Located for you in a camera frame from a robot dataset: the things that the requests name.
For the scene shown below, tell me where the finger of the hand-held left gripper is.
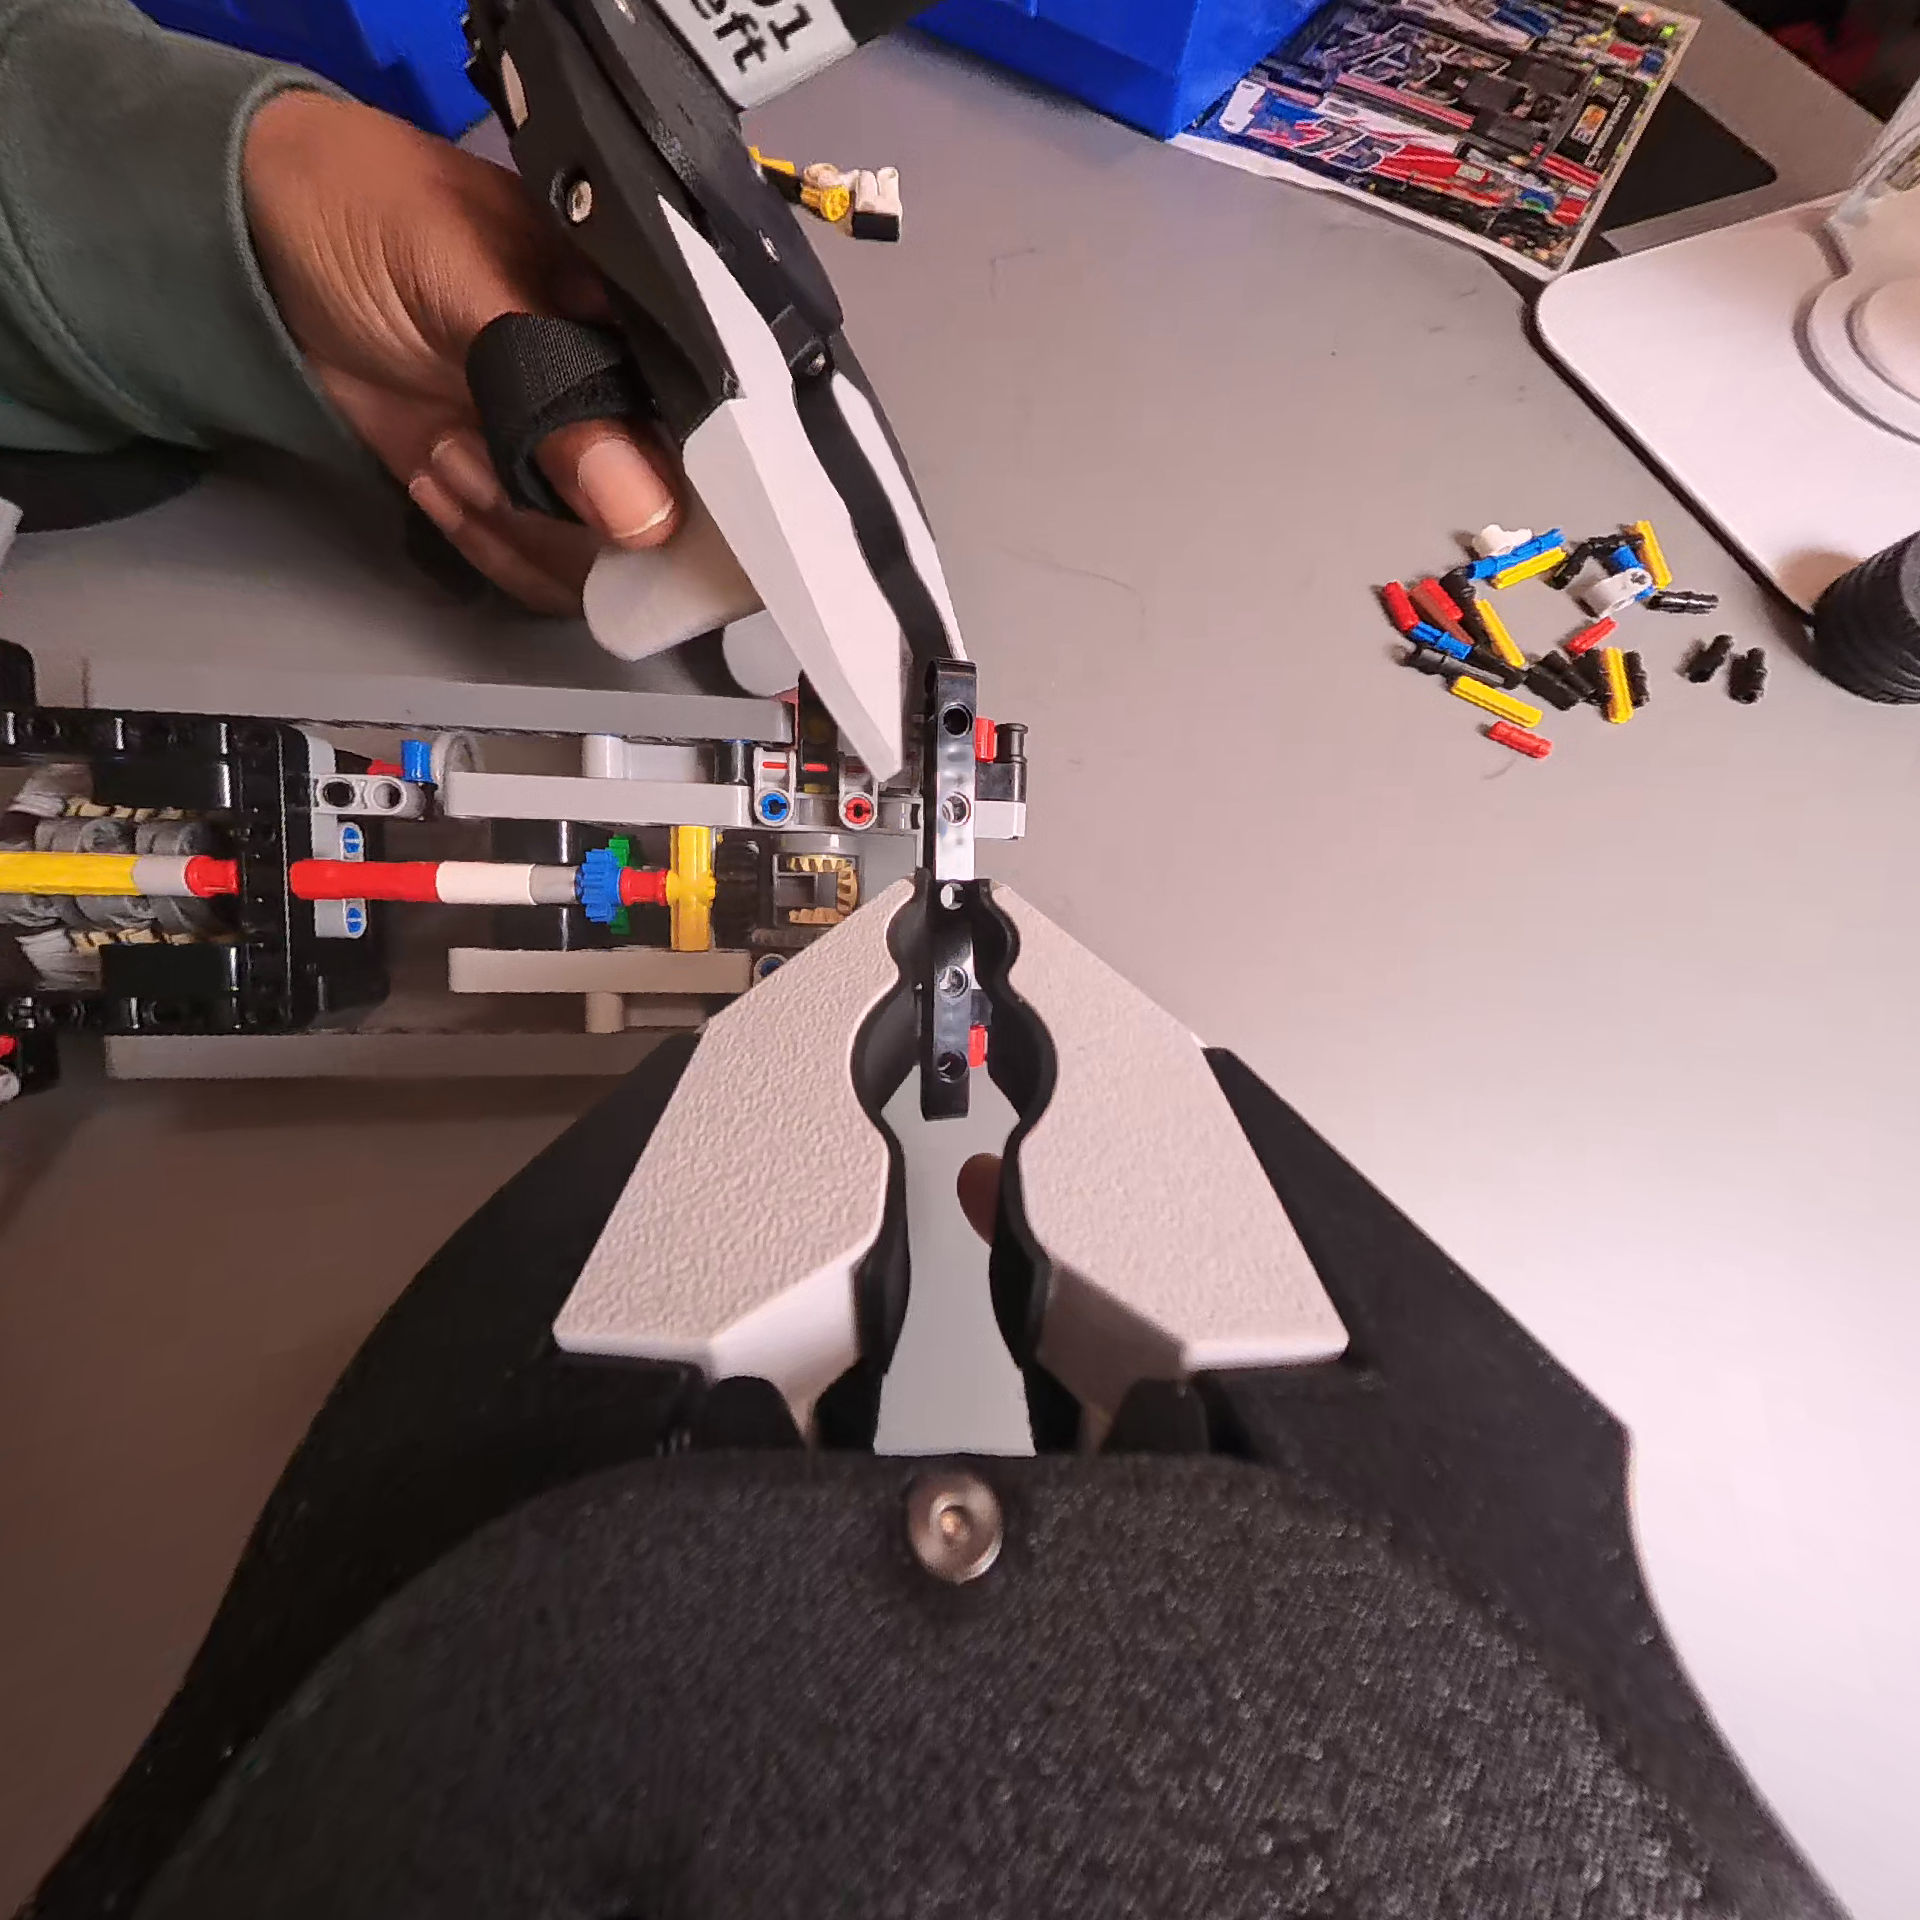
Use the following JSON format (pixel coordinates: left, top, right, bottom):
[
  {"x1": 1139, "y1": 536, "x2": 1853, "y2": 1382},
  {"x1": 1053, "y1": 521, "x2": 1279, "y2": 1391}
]
[
  {"x1": 814, "y1": 324, "x2": 972, "y2": 676},
  {"x1": 581, "y1": 204, "x2": 922, "y2": 783}
]

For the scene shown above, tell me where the blue storage bin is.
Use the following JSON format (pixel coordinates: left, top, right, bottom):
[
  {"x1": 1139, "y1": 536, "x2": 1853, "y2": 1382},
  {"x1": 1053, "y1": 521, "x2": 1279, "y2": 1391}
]
[
  {"x1": 910, "y1": 0, "x2": 1332, "y2": 146},
  {"x1": 130, "y1": 0, "x2": 501, "y2": 142}
]

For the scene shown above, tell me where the lego car chassis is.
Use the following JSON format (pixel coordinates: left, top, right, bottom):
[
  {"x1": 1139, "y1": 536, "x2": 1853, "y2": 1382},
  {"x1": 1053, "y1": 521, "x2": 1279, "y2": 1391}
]
[{"x1": 0, "y1": 645, "x2": 1040, "y2": 1105}]

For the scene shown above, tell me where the yellow grey lego connector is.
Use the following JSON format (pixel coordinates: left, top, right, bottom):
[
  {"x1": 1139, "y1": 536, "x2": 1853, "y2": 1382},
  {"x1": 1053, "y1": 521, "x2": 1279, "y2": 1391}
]
[{"x1": 748, "y1": 144, "x2": 856, "y2": 230}]

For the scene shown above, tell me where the colourful sticker sheet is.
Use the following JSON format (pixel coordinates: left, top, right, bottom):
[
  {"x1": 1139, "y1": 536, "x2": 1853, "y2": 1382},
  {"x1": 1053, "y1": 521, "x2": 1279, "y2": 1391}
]
[{"x1": 1166, "y1": 0, "x2": 1709, "y2": 287}]

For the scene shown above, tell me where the person's left hand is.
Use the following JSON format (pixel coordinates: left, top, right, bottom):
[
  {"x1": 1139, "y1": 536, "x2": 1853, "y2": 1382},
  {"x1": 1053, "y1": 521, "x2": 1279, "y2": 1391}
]
[{"x1": 246, "y1": 96, "x2": 685, "y2": 618}]

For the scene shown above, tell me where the pile of loose lego pieces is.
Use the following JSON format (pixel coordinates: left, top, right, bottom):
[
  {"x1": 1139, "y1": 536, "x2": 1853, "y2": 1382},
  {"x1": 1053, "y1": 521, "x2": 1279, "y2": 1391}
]
[{"x1": 1378, "y1": 516, "x2": 1777, "y2": 760}]

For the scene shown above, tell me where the black lego liftarm beam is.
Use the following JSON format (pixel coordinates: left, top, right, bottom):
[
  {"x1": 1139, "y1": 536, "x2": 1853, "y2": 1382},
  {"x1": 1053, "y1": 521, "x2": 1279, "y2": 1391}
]
[{"x1": 918, "y1": 656, "x2": 986, "y2": 1123}]

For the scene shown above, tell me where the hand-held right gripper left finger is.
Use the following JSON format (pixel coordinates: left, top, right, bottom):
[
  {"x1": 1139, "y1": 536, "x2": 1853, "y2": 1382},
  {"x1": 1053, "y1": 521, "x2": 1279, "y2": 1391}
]
[{"x1": 553, "y1": 877, "x2": 922, "y2": 1419}]

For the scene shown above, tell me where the person's left forearm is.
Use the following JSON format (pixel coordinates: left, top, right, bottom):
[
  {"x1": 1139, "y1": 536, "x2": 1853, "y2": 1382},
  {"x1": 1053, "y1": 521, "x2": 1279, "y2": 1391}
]
[{"x1": 0, "y1": 0, "x2": 376, "y2": 460}]

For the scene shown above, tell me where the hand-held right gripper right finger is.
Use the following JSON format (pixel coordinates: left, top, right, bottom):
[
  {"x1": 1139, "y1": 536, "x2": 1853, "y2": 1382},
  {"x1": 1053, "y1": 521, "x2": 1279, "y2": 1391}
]
[{"x1": 984, "y1": 882, "x2": 1349, "y2": 1426}]

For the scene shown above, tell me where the black rubber lego tire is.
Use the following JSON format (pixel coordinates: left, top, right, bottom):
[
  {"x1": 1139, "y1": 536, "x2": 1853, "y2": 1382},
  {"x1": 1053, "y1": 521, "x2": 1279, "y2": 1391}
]
[{"x1": 1808, "y1": 528, "x2": 1920, "y2": 709}]

